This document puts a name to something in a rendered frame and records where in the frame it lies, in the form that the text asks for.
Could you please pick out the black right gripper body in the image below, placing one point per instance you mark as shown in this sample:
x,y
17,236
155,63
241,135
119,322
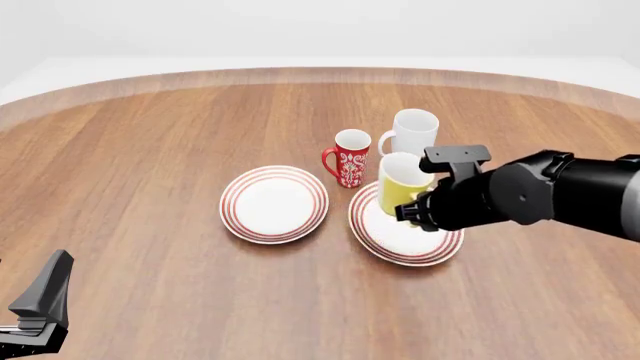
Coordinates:
x,y
415,213

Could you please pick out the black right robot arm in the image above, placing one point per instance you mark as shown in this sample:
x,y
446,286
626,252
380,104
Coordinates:
x,y
540,191

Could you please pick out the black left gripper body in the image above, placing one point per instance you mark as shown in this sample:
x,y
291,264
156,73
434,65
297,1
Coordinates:
x,y
30,337

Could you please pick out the yellow and white mug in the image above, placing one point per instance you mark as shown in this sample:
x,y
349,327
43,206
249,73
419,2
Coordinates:
x,y
395,187

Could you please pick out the white plate with red rings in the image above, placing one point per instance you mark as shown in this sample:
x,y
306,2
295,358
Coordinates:
x,y
274,204
400,243

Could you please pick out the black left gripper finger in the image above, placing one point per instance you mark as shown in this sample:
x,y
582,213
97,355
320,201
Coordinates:
x,y
47,288

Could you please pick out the red patterned mug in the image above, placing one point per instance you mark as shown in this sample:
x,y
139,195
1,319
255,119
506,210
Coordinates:
x,y
352,163

